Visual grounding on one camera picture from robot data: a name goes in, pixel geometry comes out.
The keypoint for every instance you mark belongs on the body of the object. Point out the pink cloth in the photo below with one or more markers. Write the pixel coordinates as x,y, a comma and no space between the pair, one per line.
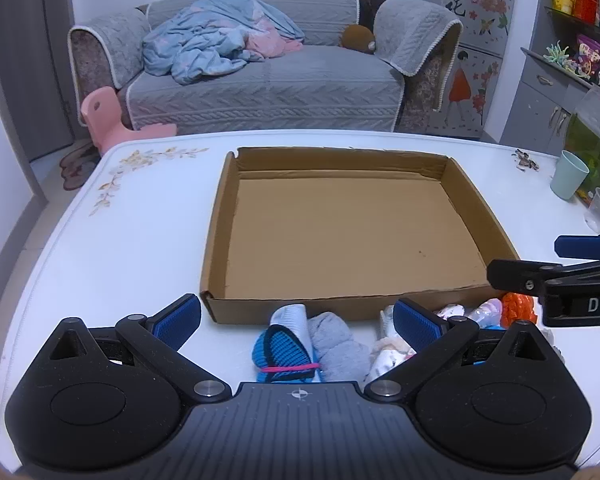
275,45

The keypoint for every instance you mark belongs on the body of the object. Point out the white grey striped sock bundle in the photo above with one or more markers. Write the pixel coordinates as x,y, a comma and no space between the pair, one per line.
385,360

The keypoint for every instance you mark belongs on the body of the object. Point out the green spiky ornament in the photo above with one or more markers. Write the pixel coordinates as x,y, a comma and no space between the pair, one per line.
557,52

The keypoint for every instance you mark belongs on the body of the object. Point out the purple snack bag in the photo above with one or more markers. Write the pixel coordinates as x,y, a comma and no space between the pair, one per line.
590,55

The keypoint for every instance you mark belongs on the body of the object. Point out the red box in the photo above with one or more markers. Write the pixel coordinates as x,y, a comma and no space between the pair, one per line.
585,5

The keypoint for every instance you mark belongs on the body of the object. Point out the yellow tub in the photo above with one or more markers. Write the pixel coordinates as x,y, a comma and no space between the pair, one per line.
562,2

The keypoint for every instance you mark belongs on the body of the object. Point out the pale green cup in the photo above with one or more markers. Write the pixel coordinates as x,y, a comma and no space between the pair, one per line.
569,175

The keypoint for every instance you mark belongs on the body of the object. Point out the brown plush toy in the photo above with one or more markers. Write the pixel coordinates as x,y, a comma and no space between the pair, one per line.
357,37

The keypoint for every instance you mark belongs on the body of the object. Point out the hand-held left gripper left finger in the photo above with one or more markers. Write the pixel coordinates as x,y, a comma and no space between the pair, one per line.
177,321

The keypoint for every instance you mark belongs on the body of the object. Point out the grey cabinet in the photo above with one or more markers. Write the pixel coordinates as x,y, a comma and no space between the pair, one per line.
540,100

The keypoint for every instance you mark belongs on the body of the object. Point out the grey fridge with flower stickers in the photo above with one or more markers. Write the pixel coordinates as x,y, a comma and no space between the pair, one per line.
472,60

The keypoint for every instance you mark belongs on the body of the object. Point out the grey covered sofa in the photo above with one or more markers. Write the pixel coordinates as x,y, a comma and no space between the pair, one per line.
290,90

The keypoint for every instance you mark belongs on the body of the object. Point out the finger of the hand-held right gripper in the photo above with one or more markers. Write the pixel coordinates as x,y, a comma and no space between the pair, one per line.
580,246
510,275

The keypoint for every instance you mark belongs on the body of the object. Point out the light blue blanket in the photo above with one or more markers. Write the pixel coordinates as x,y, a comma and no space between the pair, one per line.
205,35

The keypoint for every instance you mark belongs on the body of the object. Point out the shallow cardboard box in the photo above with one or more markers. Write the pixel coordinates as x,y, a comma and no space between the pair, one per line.
350,240

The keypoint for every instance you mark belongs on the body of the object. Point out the blue white sock pink band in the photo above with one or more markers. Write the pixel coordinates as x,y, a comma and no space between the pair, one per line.
280,350

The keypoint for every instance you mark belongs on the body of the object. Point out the small orange plastic bag bundle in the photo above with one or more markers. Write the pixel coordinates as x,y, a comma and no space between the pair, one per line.
517,307

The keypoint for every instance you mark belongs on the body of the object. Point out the brown floor rug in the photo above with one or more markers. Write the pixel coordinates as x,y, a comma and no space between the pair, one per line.
77,165

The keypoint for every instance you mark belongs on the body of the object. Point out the grey door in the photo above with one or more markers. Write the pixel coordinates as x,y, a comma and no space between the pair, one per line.
25,60

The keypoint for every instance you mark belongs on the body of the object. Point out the white speckled bundle teal band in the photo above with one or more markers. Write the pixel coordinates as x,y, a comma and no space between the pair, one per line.
450,309

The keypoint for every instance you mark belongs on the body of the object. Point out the pink plastic chair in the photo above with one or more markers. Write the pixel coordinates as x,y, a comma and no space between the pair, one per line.
105,115

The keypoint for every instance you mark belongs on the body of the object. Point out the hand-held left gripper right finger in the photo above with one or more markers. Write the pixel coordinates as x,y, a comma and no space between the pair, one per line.
420,327

